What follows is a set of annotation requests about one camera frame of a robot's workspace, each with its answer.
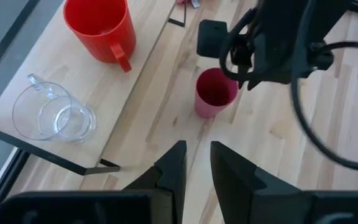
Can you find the clear plastic mug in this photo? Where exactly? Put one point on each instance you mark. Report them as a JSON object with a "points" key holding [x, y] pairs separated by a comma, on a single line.
{"points": [[54, 118]]}

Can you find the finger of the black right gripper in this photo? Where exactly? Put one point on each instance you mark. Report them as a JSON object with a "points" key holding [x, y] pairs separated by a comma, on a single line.
{"points": [[253, 84], [242, 79]]}

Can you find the small pink-red cup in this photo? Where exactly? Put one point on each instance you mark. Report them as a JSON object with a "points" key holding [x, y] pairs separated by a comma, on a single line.
{"points": [[213, 93]]}

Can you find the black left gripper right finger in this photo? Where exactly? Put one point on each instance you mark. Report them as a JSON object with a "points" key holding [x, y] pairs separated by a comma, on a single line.
{"points": [[244, 193]]}

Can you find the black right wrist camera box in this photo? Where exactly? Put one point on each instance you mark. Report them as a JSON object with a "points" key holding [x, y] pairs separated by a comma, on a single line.
{"points": [[211, 39]]}

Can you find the large red mug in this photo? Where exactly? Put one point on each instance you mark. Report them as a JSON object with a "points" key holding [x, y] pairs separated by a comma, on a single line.
{"points": [[104, 40]]}

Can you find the wooden shelf with black frame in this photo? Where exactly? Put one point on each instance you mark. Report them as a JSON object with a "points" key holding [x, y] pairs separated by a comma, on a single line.
{"points": [[89, 93]]}

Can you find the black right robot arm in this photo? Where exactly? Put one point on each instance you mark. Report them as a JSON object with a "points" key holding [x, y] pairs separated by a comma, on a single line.
{"points": [[331, 15]]}

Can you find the pink cloth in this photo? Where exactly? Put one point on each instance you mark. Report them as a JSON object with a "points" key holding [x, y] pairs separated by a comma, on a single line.
{"points": [[183, 1]]}

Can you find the black table edge rail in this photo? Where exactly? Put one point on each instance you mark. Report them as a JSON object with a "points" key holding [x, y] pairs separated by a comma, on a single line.
{"points": [[8, 40]]}

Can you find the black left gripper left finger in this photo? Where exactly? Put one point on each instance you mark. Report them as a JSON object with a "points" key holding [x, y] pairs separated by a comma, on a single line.
{"points": [[172, 174]]}

